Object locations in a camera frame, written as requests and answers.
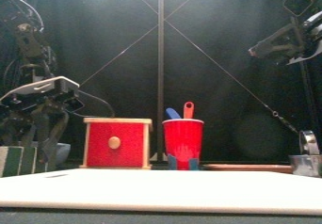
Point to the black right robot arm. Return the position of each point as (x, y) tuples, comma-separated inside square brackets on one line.
[(311, 74)]

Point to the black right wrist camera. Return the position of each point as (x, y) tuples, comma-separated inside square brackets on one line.
[(299, 0)]

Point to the red wooden drawer box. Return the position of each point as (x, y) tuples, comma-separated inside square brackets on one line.
[(117, 143)]

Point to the vertical metal frame post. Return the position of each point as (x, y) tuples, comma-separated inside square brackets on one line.
[(160, 61)]

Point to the flat wooden board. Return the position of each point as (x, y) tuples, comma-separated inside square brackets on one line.
[(247, 168)]

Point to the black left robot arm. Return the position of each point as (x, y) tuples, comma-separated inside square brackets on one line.
[(27, 42)]

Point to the white cutting board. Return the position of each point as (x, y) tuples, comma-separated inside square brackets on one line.
[(167, 190)]

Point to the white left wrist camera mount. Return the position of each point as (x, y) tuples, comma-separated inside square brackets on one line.
[(39, 86)]

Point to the red plastic cup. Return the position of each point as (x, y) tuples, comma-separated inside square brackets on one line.
[(183, 140)]

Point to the green white striped sushi roll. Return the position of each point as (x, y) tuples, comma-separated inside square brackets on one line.
[(16, 160)]

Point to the metal measuring cup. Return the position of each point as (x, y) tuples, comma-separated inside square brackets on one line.
[(307, 162)]

